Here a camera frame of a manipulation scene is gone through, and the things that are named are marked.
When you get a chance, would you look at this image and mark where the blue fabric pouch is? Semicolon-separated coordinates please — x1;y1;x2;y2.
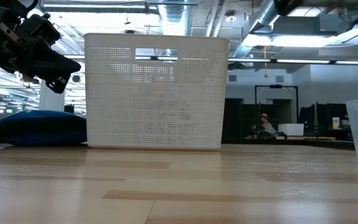
0;110;88;147

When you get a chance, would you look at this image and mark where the white perforated plastic basket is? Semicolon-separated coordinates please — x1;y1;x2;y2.
83;32;231;150

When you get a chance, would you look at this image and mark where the person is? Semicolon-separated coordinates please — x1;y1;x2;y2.
257;113;278;138

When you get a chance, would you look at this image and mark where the white box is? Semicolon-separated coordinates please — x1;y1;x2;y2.
277;123;305;137

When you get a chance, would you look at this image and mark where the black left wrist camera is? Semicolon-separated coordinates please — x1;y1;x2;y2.
19;13;61;47

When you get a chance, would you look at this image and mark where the silver ceiling air duct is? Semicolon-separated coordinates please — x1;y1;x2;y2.
231;0;279;58

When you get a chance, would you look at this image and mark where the black metal stand frame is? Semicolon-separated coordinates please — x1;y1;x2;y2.
254;84;300;124

